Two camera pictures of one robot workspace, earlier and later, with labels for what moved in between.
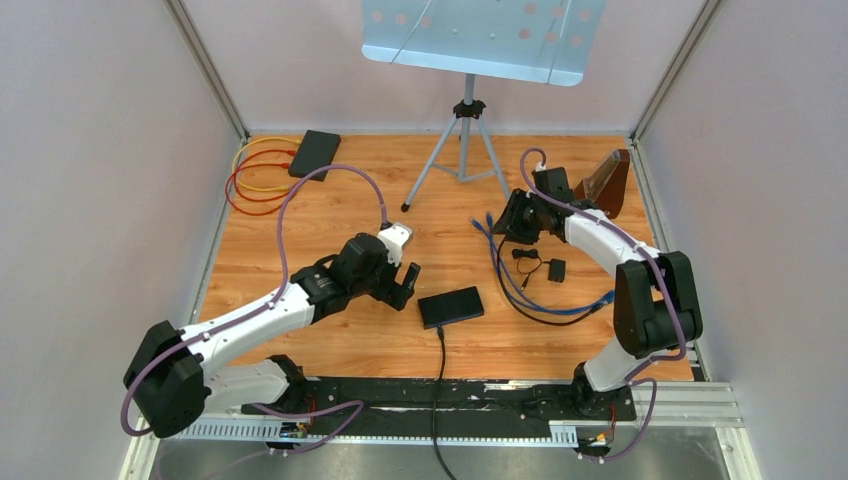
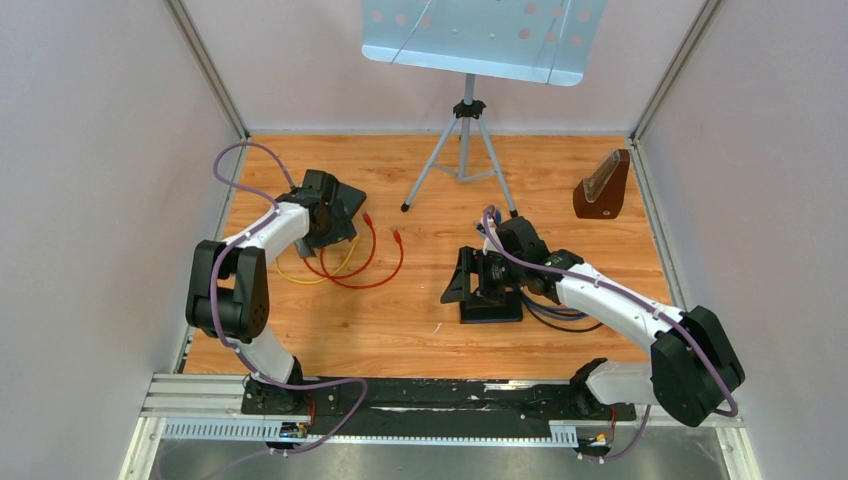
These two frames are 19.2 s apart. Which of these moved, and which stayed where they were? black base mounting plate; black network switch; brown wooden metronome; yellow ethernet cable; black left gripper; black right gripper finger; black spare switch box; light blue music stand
Moved: black network switch; black left gripper; black right gripper finger; yellow ethernet cable; black spare switch box
Stayed: black base mounting plate; light blue music stand; brown wooden metronome
